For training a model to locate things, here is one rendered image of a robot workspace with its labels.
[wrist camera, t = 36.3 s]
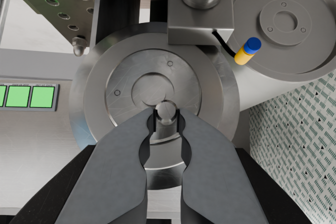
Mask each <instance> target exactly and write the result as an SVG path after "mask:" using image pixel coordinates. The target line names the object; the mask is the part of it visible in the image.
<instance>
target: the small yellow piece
mask: <svg viewBox="0 0 336 224"><path fill-rule="evenodd" d="M212 34H213V35H214V36H215V37H216V38H217V40H218V41H219V42H220V44H221V45H222V47H223V48H224V49H225V51H226V52H227V53H228V54H229V55H230V56H231V57H233V58H234V60H235V62H236V63H237V64H239V65H244V64H246V63H247V62H248V61H249V60H250V59H251V58H252V57H253V56H254V55H255V54H256V52H257V51H258V50H259V49H260V48H261V46H262V43H261V41H260V40H259V39H258V38H256V37H251V38H249V39H248V40H247V42H246V43H244V44H243V46H242V47H241V48H240V49H239V51H238V52H237V53H235V52H233V51H232V50H231V49H230V48H229V47H228V45H227V44H226V43H225V41H224V40H223V38H222V37H221V36H220V35H219V33H218V32H217V31H214V32H212Z"/></svg>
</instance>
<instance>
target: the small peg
mask: <svg viewBox="0 0 336 224"><path fill-rule="evenodd" d="M155 109H156V117H157V119H158V121H159V122H160V123H161V124H162V125H165V126H169V125H171V124H173V123H174V121H175V120H176V117H177V113H178V108H177V105H176V104H175V103H174V102H173V101H171V100H162V101H160V102H159V103H158V104H157V106H156V108H155Z"/></svg>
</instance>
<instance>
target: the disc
mask: <svg viewBox="0 0 336 224"><path fill-rule="evenodd" d="M167 25H168V23H167V22H157V21H156V22H143V23H137V24H133V25H130V26H126V27H124V28H121V29H119V30H117V31H115V32H113V33H111V34H110V35H108V36H107V37H105V38H104V39H102V40H101V41H100V42H99V43H98V44H96V45H95V46H94V47H93V48H92V49H91V50H90V52H89V53H88V54H87V55H86V56H85V58H84V59H83V61H82V62H81V64H80V65H79V67H78V69H77V71H76V73H75V76H74V78H73V81H72V84H71V88H70V93H69V101H68V114H69V121H70V126H71V130H72V133H73V136H74V138H75V141H76V143H77V145H78V147H79V148H80V150H81V151H82V150H83V149H84V148H85V147H86V146H87V145H94V144H96V143H97V142H96V140H95V139H94V137H93V136H92V134H91V132H90V130H89V127H88V125H87V122H86V118H85V113H84V91H85V86H86V82H87V79H88V76H89V74H90V72H91V70H92V68H93V66H94V65H95V63H96V62H97V60H98V59H99V58H100V57H101V56H102V55H103V54H104V53H105V52H106V51H107V50H108V49H109V48H110V47H112V46H113V45H115V44H116V43H118V42H120V41H122V40H123V39H126V38H128V37H131V36H134V35H138V34H143V33H166V34H167ZM196 46H197V47H198V48H200V49H201V50H202V51H203V52H204V53H205V54H206V55H207V56H208V58H209V59H210V60H211V62H212V63H213V64H214V66H215V68H216V70H217V72H218V74H219V77H220V80H221V83H222V88H223V97H224V103H223V112H222V117H221V120H220V123H219V126H218V128H217V130H219V131H220V132H221V133H222V134H224V135H225V136H226V137H227V138H228V139H229V140H230V141H232V139H233V137H234V135H235V132H236V129H237V126H238V121H239V116H240V94H239V88H238V84H237V81H236V78H235V75H234V72H233V70H232V68H231V66H230V64H229V63H228V61H227V59H226V58H225V57H224V55H223V54H222V53H221V52H220V50H219V49H218V48H217V47H216V46H215V45H196ZM186 167H187V166H186V165H185V163H182V164H179V165H176V166H173V167H170V168H165V169H145V171H146V176H147V190H165V189H171V188H175V187H178V186H181V185H182V176H183V172H184V170H185V168H186Z"/></svg>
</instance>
